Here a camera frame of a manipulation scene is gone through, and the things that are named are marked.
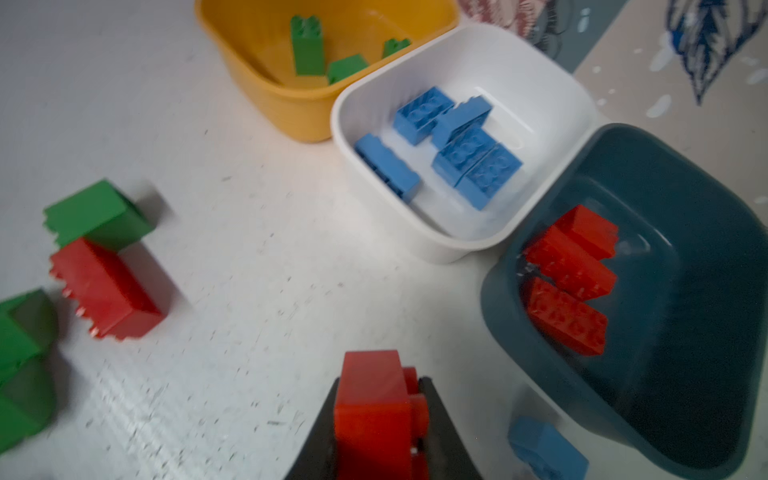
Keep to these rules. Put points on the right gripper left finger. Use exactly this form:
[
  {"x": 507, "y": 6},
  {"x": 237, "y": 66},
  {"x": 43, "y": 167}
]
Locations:
[{"x": 317, "y": 457}]

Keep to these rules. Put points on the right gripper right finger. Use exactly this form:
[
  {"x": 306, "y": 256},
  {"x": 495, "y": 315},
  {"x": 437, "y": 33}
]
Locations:
[{"x": 446, "y": 455}]

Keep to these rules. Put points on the red rounded lego brick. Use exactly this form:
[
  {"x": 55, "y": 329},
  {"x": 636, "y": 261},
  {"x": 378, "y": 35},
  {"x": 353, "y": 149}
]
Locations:
[{"x": 381, "y": 418}]

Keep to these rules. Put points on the light blue lego brick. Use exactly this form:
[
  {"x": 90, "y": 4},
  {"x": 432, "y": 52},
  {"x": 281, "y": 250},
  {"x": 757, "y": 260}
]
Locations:
[
  {"x": 545, "y": 450},
  {"x": 455, "y": 121}
]

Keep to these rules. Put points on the dark teal plastic bin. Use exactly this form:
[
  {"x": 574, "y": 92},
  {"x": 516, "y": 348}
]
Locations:
[{"x": 687, "y": 319}]

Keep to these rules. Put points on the red lego brick studs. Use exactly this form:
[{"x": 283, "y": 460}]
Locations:
[{"x": 106, "y": 291}]

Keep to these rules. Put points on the white plastic bin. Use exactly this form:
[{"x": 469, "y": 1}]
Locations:
[{"x": 540, "y": 113}]

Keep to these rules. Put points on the yellow plastic bin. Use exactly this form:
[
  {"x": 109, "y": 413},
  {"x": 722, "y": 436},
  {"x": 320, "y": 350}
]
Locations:
[{"x": 293, "y": 58}]

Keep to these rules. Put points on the red square lego brick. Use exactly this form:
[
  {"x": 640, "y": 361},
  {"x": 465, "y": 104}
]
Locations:
[{"x": 593, "y": 233}]

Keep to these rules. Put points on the small green lego brick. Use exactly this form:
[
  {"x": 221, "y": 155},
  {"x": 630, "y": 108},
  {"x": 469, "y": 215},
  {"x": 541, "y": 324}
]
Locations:
[{"x": 394, "y": 45}]

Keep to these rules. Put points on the green lego brick top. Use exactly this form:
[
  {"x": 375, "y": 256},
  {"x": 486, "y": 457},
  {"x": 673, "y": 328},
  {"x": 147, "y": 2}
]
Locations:
[{"x": 308, "y": 46}]

